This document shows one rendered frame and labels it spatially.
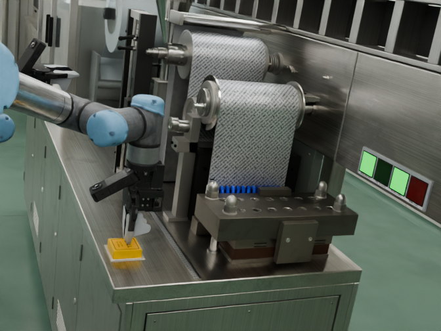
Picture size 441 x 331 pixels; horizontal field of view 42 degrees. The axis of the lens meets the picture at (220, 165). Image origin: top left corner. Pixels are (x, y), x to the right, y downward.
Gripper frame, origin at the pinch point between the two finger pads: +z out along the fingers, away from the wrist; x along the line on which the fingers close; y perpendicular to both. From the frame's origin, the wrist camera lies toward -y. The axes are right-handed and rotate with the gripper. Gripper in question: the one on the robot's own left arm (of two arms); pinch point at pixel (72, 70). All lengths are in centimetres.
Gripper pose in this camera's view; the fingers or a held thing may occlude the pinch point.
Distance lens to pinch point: 185.6
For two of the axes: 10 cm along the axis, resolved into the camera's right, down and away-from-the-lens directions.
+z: 7.1, -1.1, 7.0
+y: -2.4, 8.9, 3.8
